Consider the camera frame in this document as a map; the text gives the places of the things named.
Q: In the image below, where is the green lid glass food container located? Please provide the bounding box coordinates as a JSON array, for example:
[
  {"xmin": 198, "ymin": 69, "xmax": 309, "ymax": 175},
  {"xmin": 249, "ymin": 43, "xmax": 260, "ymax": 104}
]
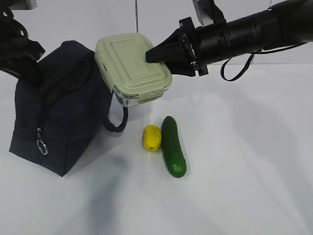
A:
[{"xmin": 94, "ymin": 33, "xmax": 172, "ymax": 107}]

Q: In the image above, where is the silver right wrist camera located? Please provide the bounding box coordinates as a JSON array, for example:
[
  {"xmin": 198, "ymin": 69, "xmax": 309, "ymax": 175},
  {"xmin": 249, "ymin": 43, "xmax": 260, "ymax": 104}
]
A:
[{"xmin": 192, "ymin": 0, "xmax": 226, "ymax": 26}]

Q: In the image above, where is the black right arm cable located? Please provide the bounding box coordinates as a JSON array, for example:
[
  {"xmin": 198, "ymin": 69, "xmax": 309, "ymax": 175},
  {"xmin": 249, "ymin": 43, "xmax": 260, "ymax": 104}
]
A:
[{"xmin": 220, "ymin": 47, "xmax": 264, "ymax": 82}]

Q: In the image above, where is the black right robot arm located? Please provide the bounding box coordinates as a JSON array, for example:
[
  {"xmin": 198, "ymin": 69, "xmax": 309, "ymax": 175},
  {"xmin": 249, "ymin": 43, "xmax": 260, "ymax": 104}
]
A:
[{"xmin": 146, "ymin": 0, "xmax": 313, "ymax": 77}]

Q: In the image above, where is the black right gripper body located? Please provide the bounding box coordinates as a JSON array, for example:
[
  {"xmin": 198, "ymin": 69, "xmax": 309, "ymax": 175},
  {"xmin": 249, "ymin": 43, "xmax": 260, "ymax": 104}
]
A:
[{"xmin": 179, "ymin": 17, "xmax": 208, "ymax": 76}]

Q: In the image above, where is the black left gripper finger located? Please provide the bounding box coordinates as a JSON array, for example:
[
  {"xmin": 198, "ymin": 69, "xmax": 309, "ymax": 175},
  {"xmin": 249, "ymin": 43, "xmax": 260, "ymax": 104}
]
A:
[{"xmin": 23, "ymin": 61, "xmax": 45, "ymax": 86}]

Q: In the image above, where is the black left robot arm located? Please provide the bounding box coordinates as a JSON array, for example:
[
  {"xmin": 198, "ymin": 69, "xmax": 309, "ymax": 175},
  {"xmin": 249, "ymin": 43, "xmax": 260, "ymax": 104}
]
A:
[{"xmin": 0, "ymin": 0, "xmax": 45, "ymax": 87}]

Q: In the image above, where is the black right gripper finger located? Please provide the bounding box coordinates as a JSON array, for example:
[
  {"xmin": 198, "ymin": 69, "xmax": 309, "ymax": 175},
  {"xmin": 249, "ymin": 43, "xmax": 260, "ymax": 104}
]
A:
[
  {"xmin": 146, "ymin": 29, "xmax": 186, "ymax": 63},
  {"xmin": 164, "ymin": 61, "xmax": 196, "ymax": 76}
]

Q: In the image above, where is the green cucumber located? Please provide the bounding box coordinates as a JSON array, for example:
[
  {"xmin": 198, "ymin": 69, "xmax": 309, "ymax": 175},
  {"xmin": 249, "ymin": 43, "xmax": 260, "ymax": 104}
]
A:
[{"xmin": 161, "ymin": 116, "xmax": 187, "ymax": 178}]

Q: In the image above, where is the yellow lemon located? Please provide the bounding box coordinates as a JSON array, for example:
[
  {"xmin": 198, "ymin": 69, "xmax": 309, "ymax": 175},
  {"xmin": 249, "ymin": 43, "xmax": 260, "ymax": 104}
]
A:
[{"xmin": 142, "ymin": 125, "xmax": 161, "ymax": 152}]

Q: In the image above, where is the navy blue lunch bag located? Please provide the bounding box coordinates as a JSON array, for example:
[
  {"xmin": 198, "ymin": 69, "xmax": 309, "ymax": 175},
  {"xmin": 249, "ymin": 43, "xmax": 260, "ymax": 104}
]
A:
[{"xmin": 9, "ymin": 41, "xmax": 129, "ymax": 176}]

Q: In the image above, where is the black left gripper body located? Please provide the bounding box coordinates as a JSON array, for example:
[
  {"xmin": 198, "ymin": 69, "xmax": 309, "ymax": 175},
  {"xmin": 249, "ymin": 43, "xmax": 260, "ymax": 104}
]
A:
[{"xmin": 0, "ymin": 39, "xmax": 45, "ymax": 81}]

